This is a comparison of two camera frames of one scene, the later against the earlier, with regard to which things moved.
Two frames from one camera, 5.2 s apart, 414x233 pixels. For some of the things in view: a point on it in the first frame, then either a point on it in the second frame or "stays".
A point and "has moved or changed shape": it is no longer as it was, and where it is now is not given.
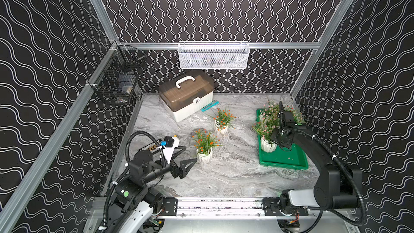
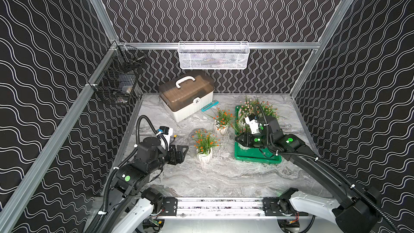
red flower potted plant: (222, 121) stays
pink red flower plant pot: (264, 127) has moved or changed shape
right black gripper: (287, 144) → (245, 139)
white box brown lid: (182, 96) stays
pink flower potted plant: (270, 111) → (246, 108)
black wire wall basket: (116, 79) stays
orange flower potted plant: (204, 142) stays
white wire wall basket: (213, 55) stays
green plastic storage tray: (295, 157) has moved or changed shape
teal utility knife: (214, 102) stays
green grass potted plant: (298, 118) → (269, 112)
